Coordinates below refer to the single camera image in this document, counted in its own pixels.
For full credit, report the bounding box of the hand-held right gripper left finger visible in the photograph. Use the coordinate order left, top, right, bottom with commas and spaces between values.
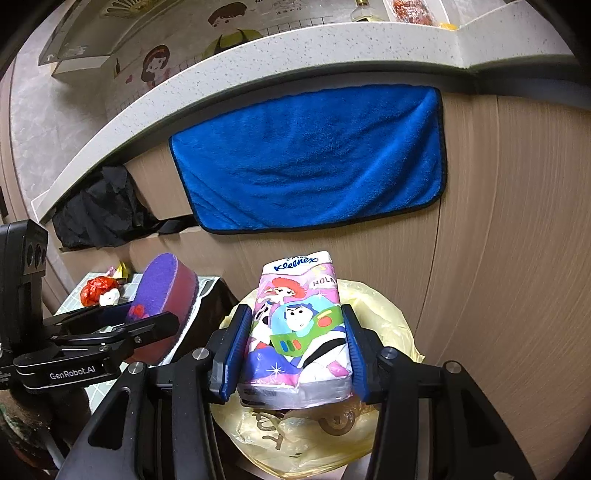
58, 304, 254, 480

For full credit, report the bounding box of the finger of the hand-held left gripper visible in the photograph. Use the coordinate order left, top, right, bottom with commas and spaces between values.
44, 304, 137, 341
55, 311, 182, 366

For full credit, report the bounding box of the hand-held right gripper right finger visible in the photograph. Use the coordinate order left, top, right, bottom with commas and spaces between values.
342, 304, 539, 480

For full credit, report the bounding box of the red wrapper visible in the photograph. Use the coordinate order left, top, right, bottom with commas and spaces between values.
81, 275, 122, 306

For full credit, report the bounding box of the purple sponge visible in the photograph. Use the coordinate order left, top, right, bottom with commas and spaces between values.
124, 253, 201, 368

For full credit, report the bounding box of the yellow plastic bin bag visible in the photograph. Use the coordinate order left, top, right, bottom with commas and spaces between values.
210, 277, 426, 477

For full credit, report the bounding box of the cartoon print tissue pack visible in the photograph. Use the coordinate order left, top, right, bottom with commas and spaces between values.
237, 249, 356, 411

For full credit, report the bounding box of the black fabric bag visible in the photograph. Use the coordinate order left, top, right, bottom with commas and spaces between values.
52, 165, 198, 251

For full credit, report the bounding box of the beige wooden counter cabinet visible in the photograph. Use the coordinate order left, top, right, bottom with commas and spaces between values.
0, 88, 591, 480

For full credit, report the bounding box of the blue towel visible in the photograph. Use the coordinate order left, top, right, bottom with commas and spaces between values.
168, 85, 448, 236

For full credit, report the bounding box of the white speckled kitchen countertop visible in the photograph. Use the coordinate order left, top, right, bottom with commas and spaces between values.
30, 0, 579, 223

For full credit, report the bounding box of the dark sauce bottle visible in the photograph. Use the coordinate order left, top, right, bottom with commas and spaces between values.
351, 0, 378, 22

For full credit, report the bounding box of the red-filled plastic bottle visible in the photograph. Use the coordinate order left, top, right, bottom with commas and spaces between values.
390, 0, 435, 27

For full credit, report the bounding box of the cartoon couple wall sticker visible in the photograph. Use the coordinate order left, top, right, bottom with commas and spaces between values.
104, 0, 389, 117

